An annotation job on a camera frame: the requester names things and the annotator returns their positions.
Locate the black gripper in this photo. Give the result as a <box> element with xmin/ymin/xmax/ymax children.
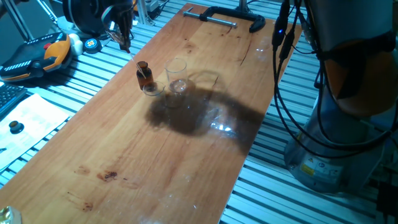
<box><xmin>101</xmin><ymin>0</ymin><xmax>136</xmax><ymax>52</ymax></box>

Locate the glass dropper red bulb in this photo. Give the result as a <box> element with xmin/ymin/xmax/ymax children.
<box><xmin>124</xmin><ymin>46</ymin><xmax>147</xmax><ymax>79</ymax></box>

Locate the aluminium upright profile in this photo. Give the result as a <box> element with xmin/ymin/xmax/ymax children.
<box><xmin>136</xmin><ymin>0</ymin><xmax>155</xmax><ymax>26</ymax></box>

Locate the black filament spool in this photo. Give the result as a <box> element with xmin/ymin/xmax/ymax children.
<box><xmin>62</xmin><ymin>0</ymin><xmax>114</xmax><ymax>37</ymax></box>

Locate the brown glass bottle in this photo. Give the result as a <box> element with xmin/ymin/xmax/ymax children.
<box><xmin>136</xmin><ymin>60</ymin><xmax>154</xmax><ymax>91</ymax></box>

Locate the small clear glass beaker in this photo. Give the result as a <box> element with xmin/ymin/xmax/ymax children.
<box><xmin>142</xmin><ymin>80</ymin><xmax>167</xmax><ymax>110</ymax></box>

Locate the tall clear glass beaker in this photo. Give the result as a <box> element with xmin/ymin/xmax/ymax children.
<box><xmin>164</xmin><ymin>58</ymin><xmax>189</xmax><ymax>95</ymax></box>

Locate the black orange teach pendant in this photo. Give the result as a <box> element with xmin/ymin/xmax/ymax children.
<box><xmin>0</xmin><ymin>32</ymin><xmax>73</xmax><ymax>82</ymax></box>

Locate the black C-clamp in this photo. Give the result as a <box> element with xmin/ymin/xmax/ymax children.
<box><xmin>182</xmin><ymin>6</ymin><xmax>267</xmax><ymax>34</ymax></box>

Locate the wooden board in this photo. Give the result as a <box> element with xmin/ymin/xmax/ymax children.
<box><xmin>0</xmin><ymin>2</ymin><xmax>304</xmax><ymax>224</ymax></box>

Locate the white printed paper sheet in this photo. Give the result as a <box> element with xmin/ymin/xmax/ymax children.
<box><xmin>0</xmin><ymin>93</ymin><xmax>70</xmax><ymax>174</ymax></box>

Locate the black keyboard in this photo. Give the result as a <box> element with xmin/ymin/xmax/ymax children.
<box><xmin>0</xmin><ymin>83</ymin><xmax>28</xmax><ymax>121</ymax></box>

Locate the black bottle cap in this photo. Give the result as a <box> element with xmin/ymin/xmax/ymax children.
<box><xmin>8</xmin><ymin>120</ymin><xmax>25</xmax><ymax>135</ymax></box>

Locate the grey metal frame rod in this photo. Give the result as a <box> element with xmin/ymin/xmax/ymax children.
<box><xmin>2</xmin><ymin>0</ymin><xmax>35</xmax><ymax>43</ymax></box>
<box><xmin>35</xmin><ymin>0</ymin><xmax>59</xmax><ymax>24</ymax></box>

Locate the tan slanted frame post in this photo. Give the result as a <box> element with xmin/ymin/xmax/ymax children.
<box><xmin>236</xmin><ymin>0</ymin><xmax>252</xmax><ymax>14</ymax></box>

